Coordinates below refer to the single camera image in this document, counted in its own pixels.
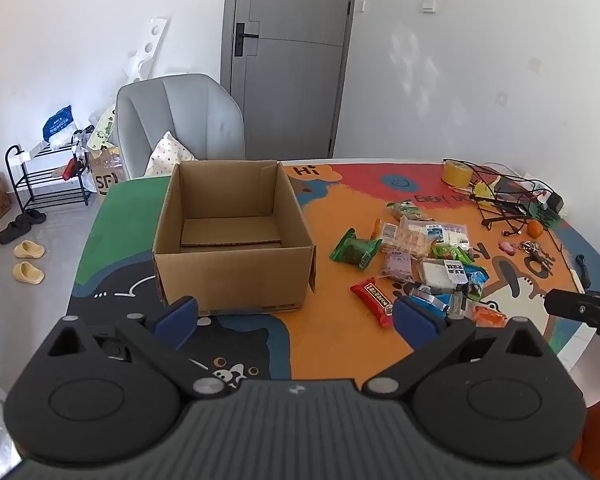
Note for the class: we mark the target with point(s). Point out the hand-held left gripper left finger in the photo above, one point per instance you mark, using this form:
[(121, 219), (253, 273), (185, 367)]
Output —
[(177, 320)]

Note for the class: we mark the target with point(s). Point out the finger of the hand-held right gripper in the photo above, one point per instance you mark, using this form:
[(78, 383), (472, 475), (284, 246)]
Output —
[(580, 307)]

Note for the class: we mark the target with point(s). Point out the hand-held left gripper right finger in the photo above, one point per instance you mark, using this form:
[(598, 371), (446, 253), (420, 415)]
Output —
[(415, 327)]

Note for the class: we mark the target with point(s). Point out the red snack packet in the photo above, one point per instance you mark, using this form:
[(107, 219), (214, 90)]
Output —
[(372, 300)]

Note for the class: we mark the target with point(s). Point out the white snack packet black label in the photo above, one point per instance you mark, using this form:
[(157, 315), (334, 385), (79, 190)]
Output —
[(435, 272)]

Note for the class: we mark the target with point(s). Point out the pink snack packet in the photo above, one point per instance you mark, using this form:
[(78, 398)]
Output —
[(397, 265)]

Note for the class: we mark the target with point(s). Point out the orange snack packet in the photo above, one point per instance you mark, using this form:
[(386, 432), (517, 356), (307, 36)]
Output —
[(489, 315)]

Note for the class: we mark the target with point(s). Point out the blue snack packet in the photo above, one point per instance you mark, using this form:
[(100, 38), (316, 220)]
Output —
[(475, 280)]

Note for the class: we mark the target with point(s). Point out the small bright green snack packet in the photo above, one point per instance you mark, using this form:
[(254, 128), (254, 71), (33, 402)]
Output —
[(445, 251)]

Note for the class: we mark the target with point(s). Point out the orange-edged clear cracker packet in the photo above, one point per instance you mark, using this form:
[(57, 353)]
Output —
[(410, 237)]

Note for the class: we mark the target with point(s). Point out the dark green snack packet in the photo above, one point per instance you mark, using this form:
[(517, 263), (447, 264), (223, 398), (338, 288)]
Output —
[(355, 250)]

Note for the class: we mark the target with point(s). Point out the white bread packet blue label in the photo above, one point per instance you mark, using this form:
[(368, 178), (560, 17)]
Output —
[(452, 235)]

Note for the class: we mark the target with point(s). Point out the pale green snack packet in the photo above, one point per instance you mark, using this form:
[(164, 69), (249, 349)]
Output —
[(407, 210)]

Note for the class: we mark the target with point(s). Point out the small black tool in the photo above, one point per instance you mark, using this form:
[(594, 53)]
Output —
[(582, 267)]

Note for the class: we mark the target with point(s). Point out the bunch of keys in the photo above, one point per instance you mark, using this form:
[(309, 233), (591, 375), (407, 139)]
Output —
[(535, 252)]

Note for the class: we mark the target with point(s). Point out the orange fruit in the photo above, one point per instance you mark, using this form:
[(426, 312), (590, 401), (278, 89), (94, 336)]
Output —
[(534, 229)]

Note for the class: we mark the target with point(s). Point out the black power adapter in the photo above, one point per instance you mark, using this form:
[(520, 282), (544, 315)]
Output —
[(555, 203)]

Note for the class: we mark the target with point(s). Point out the colourful printed table mat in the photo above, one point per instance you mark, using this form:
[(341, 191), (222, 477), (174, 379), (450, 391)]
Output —
[(340, 210)]

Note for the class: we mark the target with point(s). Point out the yellow plastic toy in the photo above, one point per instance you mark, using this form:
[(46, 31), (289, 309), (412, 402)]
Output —
[(482, 189)]

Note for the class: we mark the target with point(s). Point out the yellow slipper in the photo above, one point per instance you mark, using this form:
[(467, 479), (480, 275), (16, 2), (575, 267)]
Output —
[(30, 249), (27, 272)]

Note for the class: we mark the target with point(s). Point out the printed cardboard box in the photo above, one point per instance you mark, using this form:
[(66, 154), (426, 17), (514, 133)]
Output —
[(105, 180)]

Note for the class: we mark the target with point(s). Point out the yellow tape roll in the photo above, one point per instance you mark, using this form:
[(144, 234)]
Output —
[(455, 175)]

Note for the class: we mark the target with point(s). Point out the white dotted pillow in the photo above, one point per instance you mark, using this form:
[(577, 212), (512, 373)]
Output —
[(167, 155)]

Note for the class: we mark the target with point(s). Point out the black slipper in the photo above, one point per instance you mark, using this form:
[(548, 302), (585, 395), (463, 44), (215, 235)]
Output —
[(12, 232), (30, 217)]

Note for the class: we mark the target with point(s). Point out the red bag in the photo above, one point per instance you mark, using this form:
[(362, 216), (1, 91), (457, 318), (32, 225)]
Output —
[(71, 167)]

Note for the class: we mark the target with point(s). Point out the black metal shoe rack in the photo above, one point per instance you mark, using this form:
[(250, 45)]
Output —
[(50, 176)]

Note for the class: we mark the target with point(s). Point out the pale yellow printed bag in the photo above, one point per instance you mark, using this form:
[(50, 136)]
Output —
[(102, 130)]

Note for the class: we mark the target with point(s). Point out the grey upholstered chair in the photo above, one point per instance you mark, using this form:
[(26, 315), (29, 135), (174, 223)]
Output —
[(190, 110)]

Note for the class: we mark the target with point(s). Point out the blue plastic bag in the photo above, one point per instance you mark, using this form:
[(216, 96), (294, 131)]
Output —
[(57, 122)]

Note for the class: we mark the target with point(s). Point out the white foam board with holes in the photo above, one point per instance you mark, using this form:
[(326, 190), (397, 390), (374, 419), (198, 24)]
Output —
[(140, 67)]

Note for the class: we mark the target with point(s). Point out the grey door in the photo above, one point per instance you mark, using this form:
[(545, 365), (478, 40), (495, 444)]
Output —
[(290, 85)]

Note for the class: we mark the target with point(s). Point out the white wall socket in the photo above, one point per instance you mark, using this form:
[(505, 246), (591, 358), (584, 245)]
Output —
[(534, 63), (502, 98)]

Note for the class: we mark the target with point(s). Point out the white light switch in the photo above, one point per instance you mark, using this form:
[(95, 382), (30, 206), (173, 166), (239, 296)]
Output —
[(429, 3)]

